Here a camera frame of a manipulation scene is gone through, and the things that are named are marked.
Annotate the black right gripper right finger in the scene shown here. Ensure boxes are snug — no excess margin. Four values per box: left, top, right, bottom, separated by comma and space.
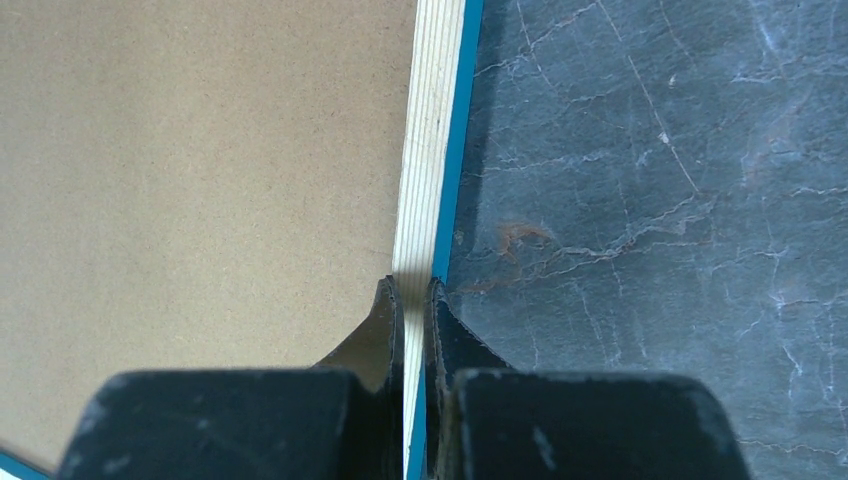
424, 279, 750, 479

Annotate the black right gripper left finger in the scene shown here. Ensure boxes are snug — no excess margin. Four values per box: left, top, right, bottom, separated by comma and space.
56, 277, 403, 479

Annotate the brown cardboard backing board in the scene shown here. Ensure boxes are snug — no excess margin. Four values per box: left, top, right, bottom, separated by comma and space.
0, 0, 419, 473

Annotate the wooden picture frame teal edge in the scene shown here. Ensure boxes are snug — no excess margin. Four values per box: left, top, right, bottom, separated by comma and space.
0, 0, 486, 480

